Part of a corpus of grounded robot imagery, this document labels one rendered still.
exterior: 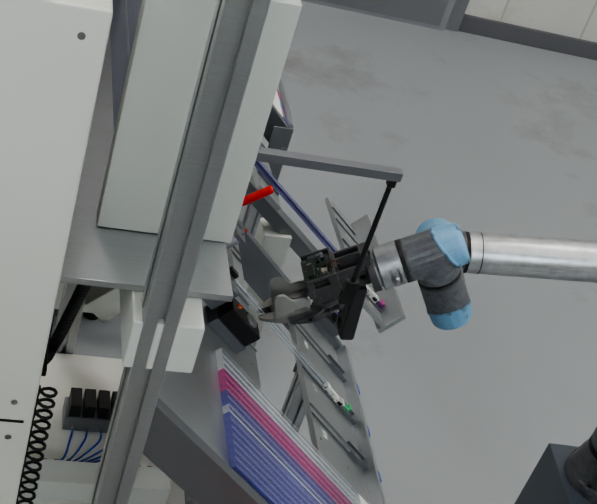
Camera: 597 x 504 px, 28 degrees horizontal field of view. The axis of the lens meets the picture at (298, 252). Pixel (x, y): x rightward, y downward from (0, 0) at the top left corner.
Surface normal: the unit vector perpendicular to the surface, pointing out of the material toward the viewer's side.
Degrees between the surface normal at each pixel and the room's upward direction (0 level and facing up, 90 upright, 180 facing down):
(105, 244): 0
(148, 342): 90
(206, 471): 90
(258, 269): 90
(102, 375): 0
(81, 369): 0
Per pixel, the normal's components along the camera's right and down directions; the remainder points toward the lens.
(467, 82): 0.26, -0.77
